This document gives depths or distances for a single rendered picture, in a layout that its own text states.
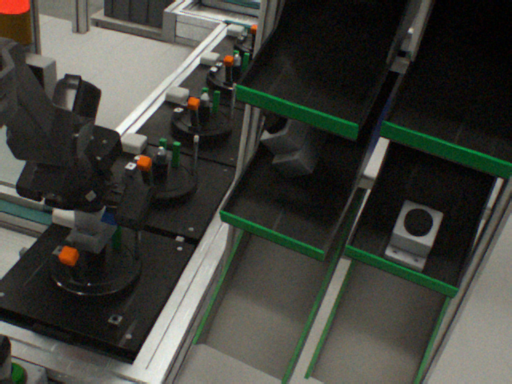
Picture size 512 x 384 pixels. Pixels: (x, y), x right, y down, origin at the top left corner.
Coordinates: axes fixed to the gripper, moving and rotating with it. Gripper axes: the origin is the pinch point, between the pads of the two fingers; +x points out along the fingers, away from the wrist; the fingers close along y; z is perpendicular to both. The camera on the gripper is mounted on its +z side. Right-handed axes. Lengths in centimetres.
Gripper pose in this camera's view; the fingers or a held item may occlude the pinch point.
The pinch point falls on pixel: (96, 204)
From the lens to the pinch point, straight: 87.6
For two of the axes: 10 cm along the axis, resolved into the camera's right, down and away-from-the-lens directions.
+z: 2.9, -8.9, 3.4
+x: 0.4, 3.7, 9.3
